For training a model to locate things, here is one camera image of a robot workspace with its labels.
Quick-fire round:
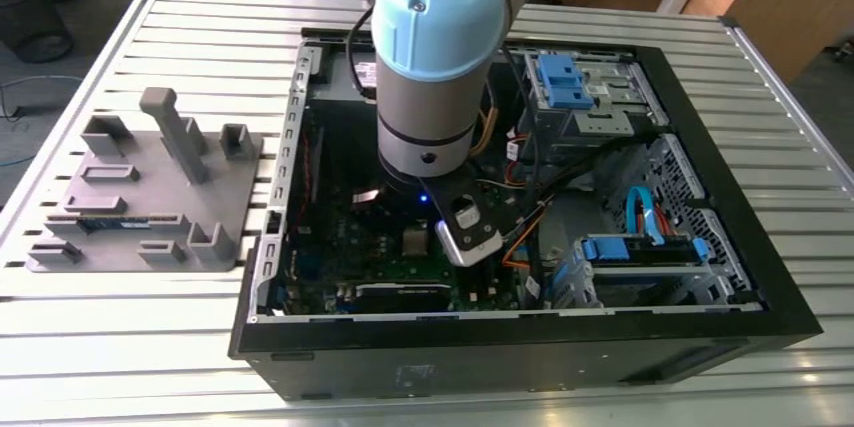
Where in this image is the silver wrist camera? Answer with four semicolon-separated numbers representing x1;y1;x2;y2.
419;177;508;268

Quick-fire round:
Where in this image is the white floor cable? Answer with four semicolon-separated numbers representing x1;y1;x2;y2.
0;74;86;121

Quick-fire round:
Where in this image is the black open PC case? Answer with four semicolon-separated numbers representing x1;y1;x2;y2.
227;26;826;402

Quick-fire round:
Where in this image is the green Dell motherboard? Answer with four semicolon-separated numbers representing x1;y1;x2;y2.
286;166;529;313

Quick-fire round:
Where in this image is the black cable bundle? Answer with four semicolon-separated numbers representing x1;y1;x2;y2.
497;130;662;243

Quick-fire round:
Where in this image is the silver green CPU chip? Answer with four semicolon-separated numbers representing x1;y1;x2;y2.
402;226;430;256

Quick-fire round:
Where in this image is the grey metal drive cage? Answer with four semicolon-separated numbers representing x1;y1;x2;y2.
517;51;669;163

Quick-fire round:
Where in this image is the yellow wire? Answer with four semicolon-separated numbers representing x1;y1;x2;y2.
470;89;500;158

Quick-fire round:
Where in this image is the grey plastic parts rack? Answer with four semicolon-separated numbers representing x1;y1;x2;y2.
25;87;269;274

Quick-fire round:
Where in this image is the hard disk in blue carrier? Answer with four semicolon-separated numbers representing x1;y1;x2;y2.
580;234;710;268

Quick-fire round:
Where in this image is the black graphics card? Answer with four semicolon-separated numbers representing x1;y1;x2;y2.
353;280;456;313

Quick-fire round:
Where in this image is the blue data wire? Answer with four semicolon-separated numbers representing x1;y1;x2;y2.
625;186;669;248

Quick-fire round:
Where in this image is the blue RAM stick on rack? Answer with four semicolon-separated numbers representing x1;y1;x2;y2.
77;216;154;232

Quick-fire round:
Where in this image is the blue drive latch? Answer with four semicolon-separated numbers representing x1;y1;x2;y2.
537;54;600;111

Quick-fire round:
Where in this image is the orange red wire bundle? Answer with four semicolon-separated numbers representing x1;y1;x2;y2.
504;169;540;192

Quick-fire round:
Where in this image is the black camera cable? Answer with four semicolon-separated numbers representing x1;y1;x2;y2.
500;0;540;188
345;1;383;99

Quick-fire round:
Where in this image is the metal disk bay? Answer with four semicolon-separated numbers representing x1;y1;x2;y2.
544;234;766;309

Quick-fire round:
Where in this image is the grey power supply unit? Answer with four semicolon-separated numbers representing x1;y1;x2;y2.
310;49;382;168

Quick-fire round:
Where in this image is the red data wire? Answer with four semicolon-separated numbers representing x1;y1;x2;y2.
637;199;677;242

